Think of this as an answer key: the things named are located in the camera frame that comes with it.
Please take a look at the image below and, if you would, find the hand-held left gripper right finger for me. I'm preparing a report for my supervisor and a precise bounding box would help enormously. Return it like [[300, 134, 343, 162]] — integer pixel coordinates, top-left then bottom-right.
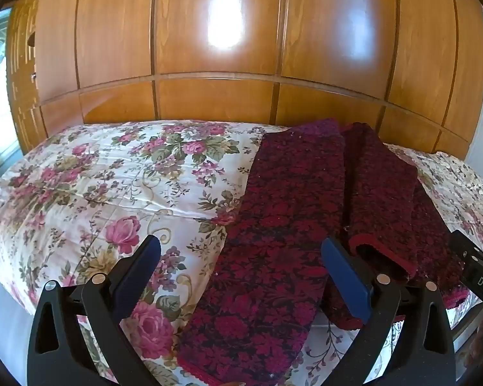
[[321, 237, 456, 386]]

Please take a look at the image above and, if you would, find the dark red floral garment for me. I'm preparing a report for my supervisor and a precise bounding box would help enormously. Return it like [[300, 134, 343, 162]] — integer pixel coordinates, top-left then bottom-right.
[[176, 118, 468, 384]]

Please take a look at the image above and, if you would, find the floral bedspread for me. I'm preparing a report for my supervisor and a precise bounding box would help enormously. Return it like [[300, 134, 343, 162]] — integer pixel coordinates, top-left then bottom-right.
[[0, 120, 483, 386]]

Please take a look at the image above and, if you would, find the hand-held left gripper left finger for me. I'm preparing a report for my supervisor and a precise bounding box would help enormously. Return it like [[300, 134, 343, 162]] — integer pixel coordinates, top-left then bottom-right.
[[26, 235, 162, 386]]

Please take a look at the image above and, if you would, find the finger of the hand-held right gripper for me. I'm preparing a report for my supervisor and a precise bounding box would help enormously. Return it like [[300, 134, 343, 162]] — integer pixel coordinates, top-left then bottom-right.
[[450, 230, 483, 268]]

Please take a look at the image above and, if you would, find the wooden wardrobe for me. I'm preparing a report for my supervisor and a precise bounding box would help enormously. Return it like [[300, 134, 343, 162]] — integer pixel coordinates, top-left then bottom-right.
[[6, 0, 483, 157]]

